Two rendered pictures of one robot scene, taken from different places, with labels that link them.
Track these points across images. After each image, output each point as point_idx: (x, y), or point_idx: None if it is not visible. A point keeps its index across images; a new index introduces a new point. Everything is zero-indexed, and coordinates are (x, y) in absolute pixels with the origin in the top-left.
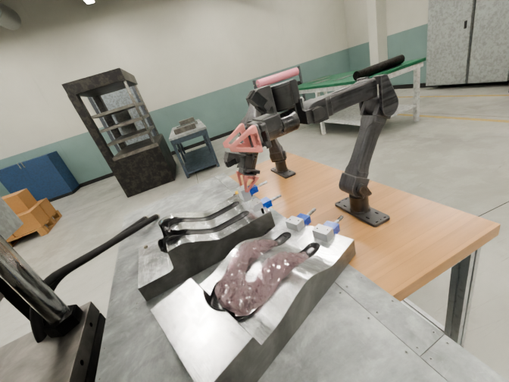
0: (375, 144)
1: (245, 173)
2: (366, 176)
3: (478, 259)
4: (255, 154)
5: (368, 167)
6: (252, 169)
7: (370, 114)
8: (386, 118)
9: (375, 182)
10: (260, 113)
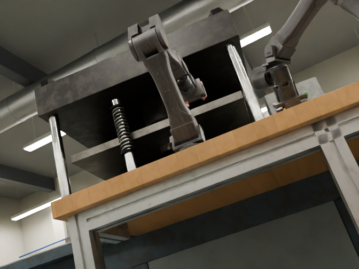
0: (157, 88)
1: (280, 107)
2: (170, 126)
3: (75, 259)
4: (275, 85)
5: (168, 115)
6: (277, 103)
7: (157, 53)
8: (142, 61)
9: (224, 134)
10: (300, 15)
